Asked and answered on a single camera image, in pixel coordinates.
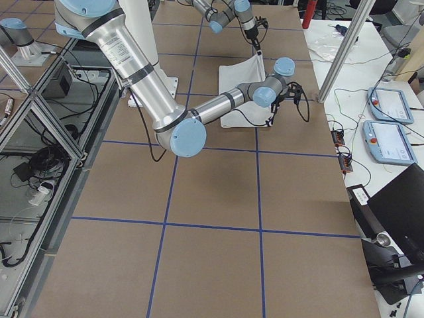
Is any clear plastic sheet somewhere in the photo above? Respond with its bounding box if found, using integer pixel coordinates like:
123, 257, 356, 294
307, 31, 344, 62

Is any grey cartoon print t-shirt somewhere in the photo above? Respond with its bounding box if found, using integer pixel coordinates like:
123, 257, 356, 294
219, 54, 274, 129

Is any red cylinder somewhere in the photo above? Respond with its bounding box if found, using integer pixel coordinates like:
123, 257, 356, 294
302, 0, 317, 30

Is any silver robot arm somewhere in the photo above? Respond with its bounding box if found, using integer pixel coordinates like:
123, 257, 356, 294
177, 0, 269, 56
54, 1, 295, 157

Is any far blue teach pendant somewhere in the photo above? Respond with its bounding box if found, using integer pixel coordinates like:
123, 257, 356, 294
367, 87, 414, 125

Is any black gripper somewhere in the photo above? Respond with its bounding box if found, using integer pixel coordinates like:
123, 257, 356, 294
244, 27, 262, 55
270, 93, 286, 113

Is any black laptop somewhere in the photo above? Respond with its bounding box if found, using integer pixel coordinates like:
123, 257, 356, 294
347, 163, 423, 286

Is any near blue teach pendant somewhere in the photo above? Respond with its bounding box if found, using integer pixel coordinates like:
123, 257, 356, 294
362, 120, 418, 166

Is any aluminium frame post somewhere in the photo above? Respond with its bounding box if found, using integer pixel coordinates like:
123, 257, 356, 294
317, 0, 376, 103

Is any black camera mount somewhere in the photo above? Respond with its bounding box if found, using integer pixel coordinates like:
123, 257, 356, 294
284, 81, 304, 105
255, 17, 269, 29

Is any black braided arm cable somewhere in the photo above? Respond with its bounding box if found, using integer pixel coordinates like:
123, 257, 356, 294
132, 82, 311, 162

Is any orange electronics board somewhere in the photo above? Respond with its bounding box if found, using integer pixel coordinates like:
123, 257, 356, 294
331, 130, 345, 147
338, 153, 353, 175

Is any blue teach pendant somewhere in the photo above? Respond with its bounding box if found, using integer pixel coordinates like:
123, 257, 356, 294
367, 87, 414, 125
362, 120, 418, 166

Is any aluminium frame cage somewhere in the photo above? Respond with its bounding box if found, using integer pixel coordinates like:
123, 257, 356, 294
1, 40, 119, 317

